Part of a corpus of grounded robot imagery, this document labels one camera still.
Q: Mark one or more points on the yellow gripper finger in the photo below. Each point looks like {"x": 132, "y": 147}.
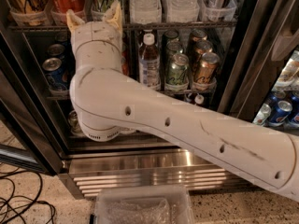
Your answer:
{"x": 73, "y": 21}
{"x": 113, "y": 15}

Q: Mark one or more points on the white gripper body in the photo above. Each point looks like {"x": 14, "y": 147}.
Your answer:
{"x": 94, "y": 33}

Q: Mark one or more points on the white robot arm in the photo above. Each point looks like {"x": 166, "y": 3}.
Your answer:
{"x": 106, "y": 100}

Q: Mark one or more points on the red coca-cola can top shelf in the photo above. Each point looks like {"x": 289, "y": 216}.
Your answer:
{"x": 61, "y": 6}

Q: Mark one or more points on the clear water bottle top shelf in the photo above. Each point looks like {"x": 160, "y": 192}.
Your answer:
{"x": 145, "y": 11}

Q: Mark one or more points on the middle blue pepsi can left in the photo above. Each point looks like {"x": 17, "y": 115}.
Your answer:
{"x": 58, "y": 51}

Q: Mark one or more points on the blue pepsi can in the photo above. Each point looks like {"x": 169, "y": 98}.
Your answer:
{"x": 58, "y": 51}
{"x": 56, "y": 73}

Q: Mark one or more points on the front red soda can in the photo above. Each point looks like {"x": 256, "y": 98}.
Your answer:
{"x": 125, "y": 63}

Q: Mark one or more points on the front blue pepsi can left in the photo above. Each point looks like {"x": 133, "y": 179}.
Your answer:
{"x": 56, "y": 73}

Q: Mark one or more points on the gold can top shelf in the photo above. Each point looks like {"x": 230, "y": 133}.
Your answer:
{"x": 30, "y": 12}

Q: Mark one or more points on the gold can shelf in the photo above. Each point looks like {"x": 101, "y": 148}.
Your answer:
{"x": 206, "y": 68}
{"x": 30, "y": 12}

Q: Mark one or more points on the middle green can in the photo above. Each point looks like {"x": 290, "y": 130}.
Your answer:
{"x": 173, "y": 47}

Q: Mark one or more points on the bottom shelf green can left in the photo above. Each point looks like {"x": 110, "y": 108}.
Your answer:
{"x": 73, "y": 122}

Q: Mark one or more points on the front green can middle shelf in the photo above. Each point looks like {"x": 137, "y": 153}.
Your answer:
{"x": 176, "y": 72}

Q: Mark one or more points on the middle gold can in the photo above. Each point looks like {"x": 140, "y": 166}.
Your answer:
{"x": 201, "y": 47}

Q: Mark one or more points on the open fridge door left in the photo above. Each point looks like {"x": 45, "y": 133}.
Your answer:
{"x": 35, "y": 153}

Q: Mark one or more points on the front gold can middle shelf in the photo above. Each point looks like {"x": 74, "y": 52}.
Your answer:
{"x": 206, "y": 68}

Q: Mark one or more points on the bottom shelf tea bottle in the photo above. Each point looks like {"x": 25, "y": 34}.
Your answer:
{"x": 195, "y": 99}

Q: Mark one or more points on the stainless steel fridge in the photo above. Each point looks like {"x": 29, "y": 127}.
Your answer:
{"x": 254, "y": 40}

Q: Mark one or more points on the blue pepsi can right compartment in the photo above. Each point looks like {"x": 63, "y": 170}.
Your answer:
{"x": 280, "y": 111}

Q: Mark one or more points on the brown tea bottle white cap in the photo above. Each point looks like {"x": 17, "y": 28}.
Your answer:
{"x": 149, "y": 63}

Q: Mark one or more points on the clear plastic bin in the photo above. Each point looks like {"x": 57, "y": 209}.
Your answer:
{"x": 166, "y": 204}

